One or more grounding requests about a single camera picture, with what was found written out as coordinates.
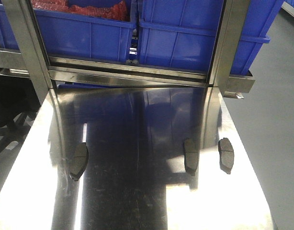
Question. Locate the brake pad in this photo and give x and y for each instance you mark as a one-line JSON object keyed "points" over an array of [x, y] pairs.
{"points": [[79, 162], [191, 156], [226, 155]]}

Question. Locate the right blue plastic bin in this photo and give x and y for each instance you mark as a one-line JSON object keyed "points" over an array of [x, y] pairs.
{"points": [[181, 33]]}

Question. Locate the blue plastic bin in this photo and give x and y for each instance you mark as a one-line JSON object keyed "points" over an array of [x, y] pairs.
{"points": [[78, 35], [181, 33]]}

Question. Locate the red bubble wrap bag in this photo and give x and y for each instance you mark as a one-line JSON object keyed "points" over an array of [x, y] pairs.
{"points": [[118, 11]]}

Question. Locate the left blue plastic bin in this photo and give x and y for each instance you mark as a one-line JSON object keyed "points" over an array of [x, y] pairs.
{"points": [[78, 35]]}

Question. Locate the stainless steel shelf frame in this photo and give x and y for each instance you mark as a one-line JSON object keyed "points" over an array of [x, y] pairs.
{"points": [[32, 60]]}

